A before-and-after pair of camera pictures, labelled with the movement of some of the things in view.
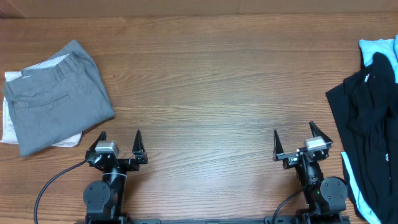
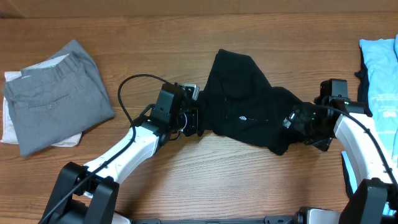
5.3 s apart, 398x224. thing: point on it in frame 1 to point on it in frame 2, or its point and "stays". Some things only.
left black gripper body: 130,164 to 187,119
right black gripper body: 291,158 to 317,129
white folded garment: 9,130 stays
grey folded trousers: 58,99 stays
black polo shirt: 370,97 to 239,104
